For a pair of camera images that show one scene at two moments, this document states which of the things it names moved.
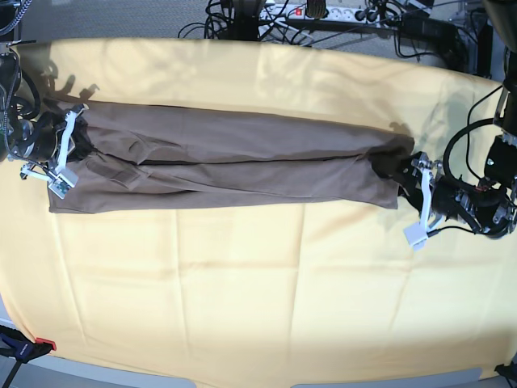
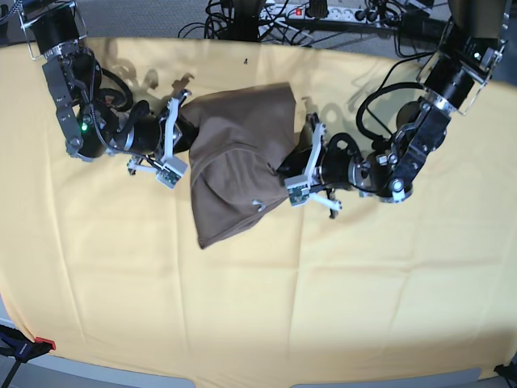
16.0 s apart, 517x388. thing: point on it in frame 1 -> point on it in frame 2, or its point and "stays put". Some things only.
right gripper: x=439 y=198 -> x=334 y=164
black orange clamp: x=14 y=343 stays put
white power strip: x=275 y=13 stays put
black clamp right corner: x=508 y=371 stays put
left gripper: x=60 y=178 -> x=157 y=137
